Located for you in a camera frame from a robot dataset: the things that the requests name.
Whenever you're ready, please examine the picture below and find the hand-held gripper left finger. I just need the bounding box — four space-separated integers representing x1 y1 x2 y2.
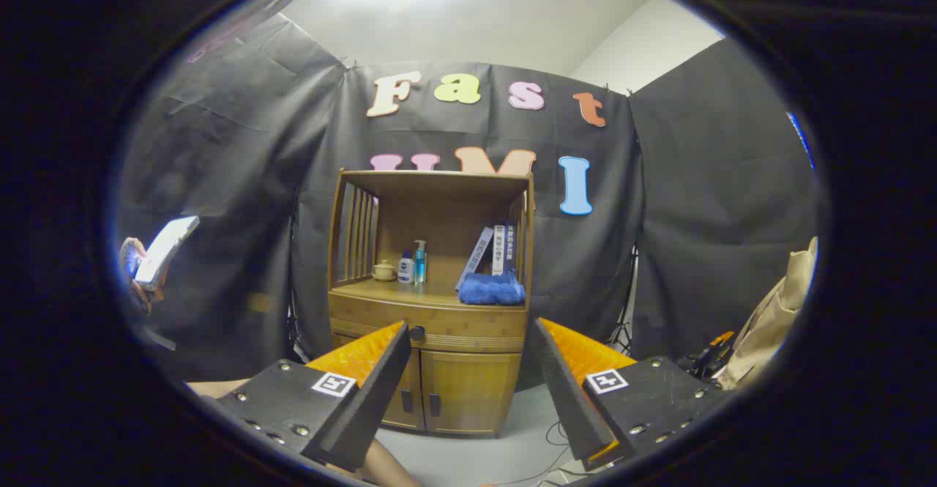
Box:
212 320 413 473

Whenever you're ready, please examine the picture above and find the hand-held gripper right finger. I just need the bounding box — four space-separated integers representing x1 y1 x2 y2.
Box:
533 317 727 472

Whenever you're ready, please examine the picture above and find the wooden drawer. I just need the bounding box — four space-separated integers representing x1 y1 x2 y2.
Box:
329 291 529 354

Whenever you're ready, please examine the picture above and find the wooden cabinet door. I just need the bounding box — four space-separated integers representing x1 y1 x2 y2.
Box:
421 350 522 436
332 333 427 431

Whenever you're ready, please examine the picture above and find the wooden countertop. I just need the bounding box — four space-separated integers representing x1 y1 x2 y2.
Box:
331 276 529 312

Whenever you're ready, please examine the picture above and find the wooden cabinet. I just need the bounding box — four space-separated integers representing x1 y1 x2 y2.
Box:
327 169 535 438

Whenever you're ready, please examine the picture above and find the black tripod stand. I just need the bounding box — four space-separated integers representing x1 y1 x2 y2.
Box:
606 249 639 352

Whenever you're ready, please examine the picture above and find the blue towel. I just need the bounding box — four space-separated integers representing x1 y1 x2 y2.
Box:
458 271 526 306

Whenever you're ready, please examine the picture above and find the black and orange tool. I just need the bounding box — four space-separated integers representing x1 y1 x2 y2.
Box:
677 330 735 379

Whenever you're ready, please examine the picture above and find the grey book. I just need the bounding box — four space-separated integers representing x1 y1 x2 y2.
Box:
455 227 496 290

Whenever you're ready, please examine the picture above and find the black backdrop cloth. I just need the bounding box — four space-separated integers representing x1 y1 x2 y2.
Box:
117 15 821 393

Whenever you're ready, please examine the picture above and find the beige cloth bag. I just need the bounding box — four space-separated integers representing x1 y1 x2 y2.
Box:
714 237 819 391

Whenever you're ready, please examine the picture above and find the white flat board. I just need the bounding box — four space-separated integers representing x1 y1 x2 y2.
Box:
134 215 201 291

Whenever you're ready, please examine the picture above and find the black floor cable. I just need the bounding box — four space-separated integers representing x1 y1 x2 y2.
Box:
505 420 583 486

